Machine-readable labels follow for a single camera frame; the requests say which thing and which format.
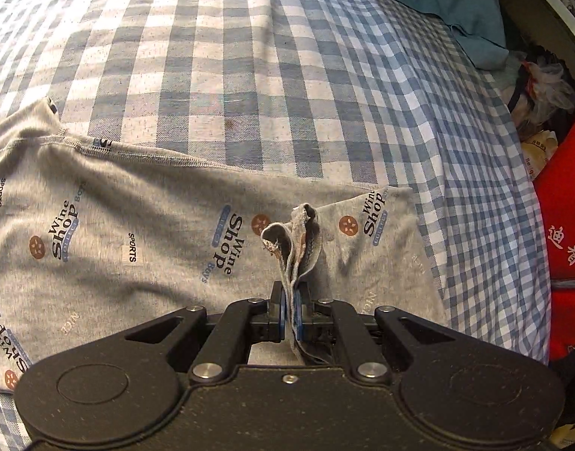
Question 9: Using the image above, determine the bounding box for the grey printed t-shirt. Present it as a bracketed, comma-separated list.
[0, 98, 450, 393]

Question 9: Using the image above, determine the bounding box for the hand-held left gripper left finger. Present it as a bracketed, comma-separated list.
[123, 282, 286, 384]

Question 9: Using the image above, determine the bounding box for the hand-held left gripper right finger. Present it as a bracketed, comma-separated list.
[292, 286, 458, 384]

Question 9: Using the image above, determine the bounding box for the beige paper package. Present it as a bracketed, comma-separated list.
[522, 130, 559, 182]

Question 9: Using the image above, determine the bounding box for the blue blanket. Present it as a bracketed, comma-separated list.
[316, 0, 509, 69]

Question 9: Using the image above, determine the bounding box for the blue checked bed sheet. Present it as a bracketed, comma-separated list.
[0, 0, 551, 451]

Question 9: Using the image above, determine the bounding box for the red bag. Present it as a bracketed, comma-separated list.
[534, 108, 575, 362]

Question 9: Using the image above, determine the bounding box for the clear plastic bag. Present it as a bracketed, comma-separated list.
[504, 47, 575, 129]

